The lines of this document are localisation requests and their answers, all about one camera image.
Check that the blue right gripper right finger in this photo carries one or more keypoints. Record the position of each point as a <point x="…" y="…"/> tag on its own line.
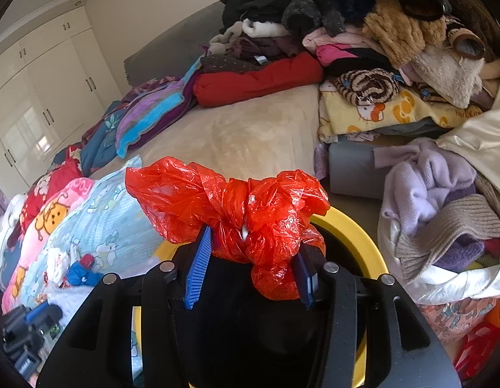
<point x="304" y="266"/>

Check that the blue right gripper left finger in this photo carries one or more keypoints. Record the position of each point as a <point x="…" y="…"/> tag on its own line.
<point x="196" y="264"/>

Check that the red plastic bag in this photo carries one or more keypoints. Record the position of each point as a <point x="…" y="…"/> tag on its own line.
<point x="261" y="222"/>

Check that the blue plastic scrap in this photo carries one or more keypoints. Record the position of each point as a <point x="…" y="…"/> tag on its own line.
<point x="78" y="275"/>

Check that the red shiny small wrapper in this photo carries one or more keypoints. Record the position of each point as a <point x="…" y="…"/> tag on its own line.
<point x="87" y="261"/>

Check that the yellow rimmed black trash bin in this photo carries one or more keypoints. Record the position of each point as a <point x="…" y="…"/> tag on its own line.
<point x="345" y="237"/>

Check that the light blue Hello Kitty quilt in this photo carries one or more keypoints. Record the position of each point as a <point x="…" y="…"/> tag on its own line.
<point x="110" y="225"/>

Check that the pink cartoon bear blanket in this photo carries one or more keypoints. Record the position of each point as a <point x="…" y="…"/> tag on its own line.
<point x="50" y="217"/>

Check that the beige bed sheet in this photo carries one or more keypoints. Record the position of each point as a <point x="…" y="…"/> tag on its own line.
<point x="257" y="138"/>

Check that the blue floral blanket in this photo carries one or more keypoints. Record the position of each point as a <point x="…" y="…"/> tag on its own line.
<point x="97" y="147"/>

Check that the lavender fleece garment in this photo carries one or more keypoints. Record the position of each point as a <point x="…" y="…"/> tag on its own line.
<point x="420" y="177"/>

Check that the striped purple blue pillow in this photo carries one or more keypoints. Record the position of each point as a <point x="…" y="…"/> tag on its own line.
<point x="154" y="111"/>

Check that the red floral blanket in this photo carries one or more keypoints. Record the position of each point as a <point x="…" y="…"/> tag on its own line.
<point x="66" y="168"/>

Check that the yellow Hello Kitty blanket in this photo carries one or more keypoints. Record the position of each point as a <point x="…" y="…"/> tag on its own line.
<point x="406" y="114"/>

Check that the beige knit sweater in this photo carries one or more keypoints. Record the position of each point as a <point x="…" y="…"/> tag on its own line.
<point x="470" y="215"/>

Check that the red pillow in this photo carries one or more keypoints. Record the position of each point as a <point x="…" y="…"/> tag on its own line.
<point x="222" y="88"/>

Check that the grey bed headboard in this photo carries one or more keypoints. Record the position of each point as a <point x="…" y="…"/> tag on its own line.
<point x="175" y="50"/>

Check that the cream curtain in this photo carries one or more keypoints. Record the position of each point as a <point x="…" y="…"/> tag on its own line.
<point x="478" y="141"/>

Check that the white wardrobe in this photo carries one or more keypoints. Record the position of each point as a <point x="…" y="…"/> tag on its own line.
<point x="54" y="85"/>

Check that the pile of dark clothes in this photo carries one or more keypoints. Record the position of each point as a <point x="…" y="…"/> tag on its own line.
<point x="347" y="0"/>

